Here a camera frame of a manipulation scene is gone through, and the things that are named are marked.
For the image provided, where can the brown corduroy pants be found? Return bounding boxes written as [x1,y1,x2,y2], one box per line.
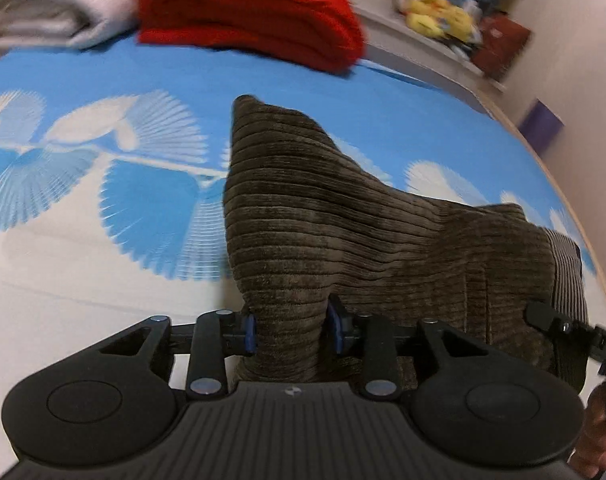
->
[224,96,588,390]

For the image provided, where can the person's right hand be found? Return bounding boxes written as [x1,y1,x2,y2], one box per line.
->
[569,382,606,479]

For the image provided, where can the purple bin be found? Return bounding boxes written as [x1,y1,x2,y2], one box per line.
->
[518,100,564,155]

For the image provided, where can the blue white patterned bedsheet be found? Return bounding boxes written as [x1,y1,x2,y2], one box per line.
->
[0,37,606,476]

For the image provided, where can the dark red bag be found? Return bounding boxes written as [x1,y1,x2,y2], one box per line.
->
[471,14,532,81]

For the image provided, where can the grey window bench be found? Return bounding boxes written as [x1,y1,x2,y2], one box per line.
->
[352,0,500,118]

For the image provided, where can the yellow plush toys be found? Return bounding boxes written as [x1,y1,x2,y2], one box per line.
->
[395,0,478,44]

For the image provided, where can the red folded sweater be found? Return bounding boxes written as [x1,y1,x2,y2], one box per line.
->
[139,0,365,73]

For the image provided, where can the wooden bed frame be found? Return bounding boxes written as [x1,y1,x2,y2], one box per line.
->
[474,90,606,298]

